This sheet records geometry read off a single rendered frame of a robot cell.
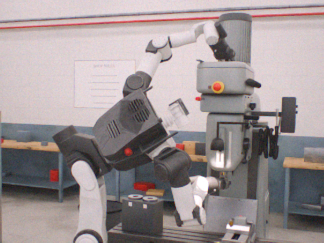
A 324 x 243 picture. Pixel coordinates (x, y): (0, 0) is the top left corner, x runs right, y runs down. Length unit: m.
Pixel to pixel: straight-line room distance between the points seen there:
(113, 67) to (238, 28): 4.89
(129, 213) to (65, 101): 5.33
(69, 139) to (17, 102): 6.37
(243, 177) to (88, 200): 1.14
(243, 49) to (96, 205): 1.23
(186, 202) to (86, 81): 5.76
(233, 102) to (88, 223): 0.94
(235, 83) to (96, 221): 0.94
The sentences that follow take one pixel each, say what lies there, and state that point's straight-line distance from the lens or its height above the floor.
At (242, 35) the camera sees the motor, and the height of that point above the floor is 2.08.
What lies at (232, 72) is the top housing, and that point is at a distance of 2.07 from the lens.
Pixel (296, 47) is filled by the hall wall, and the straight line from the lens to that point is 6.51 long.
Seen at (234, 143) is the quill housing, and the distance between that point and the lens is 2.21.
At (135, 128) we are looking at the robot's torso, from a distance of 1.72.
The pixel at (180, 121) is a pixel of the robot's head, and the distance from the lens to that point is 1.89.
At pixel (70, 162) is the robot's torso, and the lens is 1.93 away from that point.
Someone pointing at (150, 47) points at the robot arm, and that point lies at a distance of 2.09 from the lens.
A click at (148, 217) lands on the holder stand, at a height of 1.01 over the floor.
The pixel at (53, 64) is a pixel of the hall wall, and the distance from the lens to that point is 7.80.
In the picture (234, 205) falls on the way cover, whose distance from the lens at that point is 2.71.
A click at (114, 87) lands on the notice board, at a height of 1.90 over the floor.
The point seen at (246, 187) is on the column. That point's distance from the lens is 2.70.
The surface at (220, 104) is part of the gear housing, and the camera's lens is 2.17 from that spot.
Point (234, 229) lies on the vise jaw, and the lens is 2.30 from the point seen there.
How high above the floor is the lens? 1.69
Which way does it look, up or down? 3 degrees down
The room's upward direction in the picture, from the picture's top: 1 degrees clockwise
